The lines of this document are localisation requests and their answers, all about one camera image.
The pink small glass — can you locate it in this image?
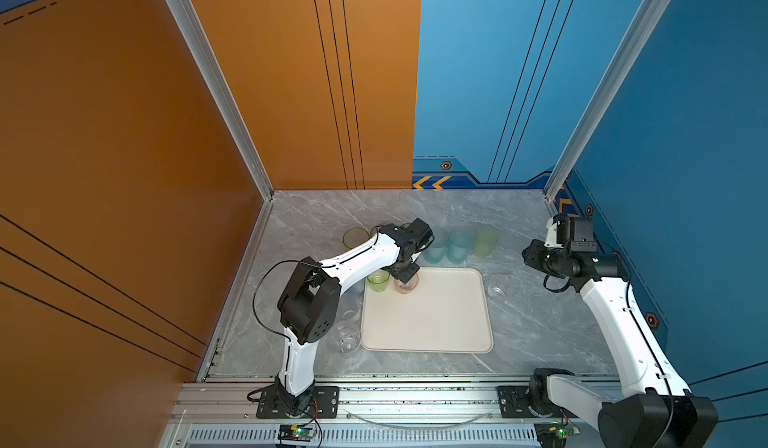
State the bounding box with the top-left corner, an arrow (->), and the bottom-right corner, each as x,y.
394,274 -> 419,294

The green small glass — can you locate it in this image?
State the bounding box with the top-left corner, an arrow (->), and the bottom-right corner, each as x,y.
366,270 -> 391,293

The light blue plastic cup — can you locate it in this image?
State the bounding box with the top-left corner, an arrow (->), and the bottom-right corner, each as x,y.
345,277 -> 365,296

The clear faceted glass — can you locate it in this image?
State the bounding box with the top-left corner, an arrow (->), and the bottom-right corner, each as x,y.
333,321 -> 361,354

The clear small glass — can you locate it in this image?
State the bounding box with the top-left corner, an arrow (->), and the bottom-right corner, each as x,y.
485,275 -> 512,299

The clear dimpled cup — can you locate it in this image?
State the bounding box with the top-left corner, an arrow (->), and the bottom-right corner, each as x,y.
336,309 -> 361,326

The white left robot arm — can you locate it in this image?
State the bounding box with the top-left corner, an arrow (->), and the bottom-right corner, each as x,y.
275,219 -> 434,415

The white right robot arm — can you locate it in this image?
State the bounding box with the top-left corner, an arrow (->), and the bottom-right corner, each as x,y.
522,214 -> 719,447

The white rectangular tray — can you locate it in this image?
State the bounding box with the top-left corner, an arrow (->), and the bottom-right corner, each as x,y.
361,268 -> 494,354

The teal tall cup left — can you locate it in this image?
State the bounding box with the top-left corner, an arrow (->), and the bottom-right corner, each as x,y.
421,228 -> 449,265

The teal tall cup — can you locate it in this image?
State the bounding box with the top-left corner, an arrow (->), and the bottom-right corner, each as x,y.
447,228 -> 475,265
421,228 -> 449,265

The teal tall cup right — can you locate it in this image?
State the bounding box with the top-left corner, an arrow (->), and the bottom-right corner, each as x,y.
447,228 -> 475,265

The yellow tall plastic cup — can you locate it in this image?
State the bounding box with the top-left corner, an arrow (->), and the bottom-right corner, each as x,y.
342,227 -> 370,250

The light green tall cup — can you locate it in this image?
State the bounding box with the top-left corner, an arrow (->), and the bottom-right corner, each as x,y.
473,225 -> 499,258

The right green circuit board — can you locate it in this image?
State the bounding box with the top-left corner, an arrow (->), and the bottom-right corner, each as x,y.
534,423 -> 581,448

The green circuit board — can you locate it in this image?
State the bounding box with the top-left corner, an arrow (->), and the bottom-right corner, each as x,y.
534,423 -> 581,448
276,424 -> 320,447

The left green circuit board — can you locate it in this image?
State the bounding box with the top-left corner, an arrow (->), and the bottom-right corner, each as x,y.
276,424 -> 320,447

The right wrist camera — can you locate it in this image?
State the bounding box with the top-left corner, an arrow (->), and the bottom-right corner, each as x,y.
544,218 -> 562,248

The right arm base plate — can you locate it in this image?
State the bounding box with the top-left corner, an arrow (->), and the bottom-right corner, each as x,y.
496,385 -> 537,419

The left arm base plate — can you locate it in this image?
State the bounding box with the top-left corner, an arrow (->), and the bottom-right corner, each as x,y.
256,384 -> 339,420

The aluminium frame rail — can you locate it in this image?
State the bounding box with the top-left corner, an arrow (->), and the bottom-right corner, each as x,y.
170,377 -> 673,425

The right aluminium corner post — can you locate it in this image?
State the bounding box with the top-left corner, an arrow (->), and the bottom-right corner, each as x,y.
543,0 -> 672,203

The aluminium corner post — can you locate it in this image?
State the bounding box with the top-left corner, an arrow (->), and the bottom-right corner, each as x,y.
543,0 -> 672,203
148,0 -> 276,201

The left aluminium corner post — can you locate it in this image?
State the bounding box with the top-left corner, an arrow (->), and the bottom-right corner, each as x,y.
148,0 -> 276,201

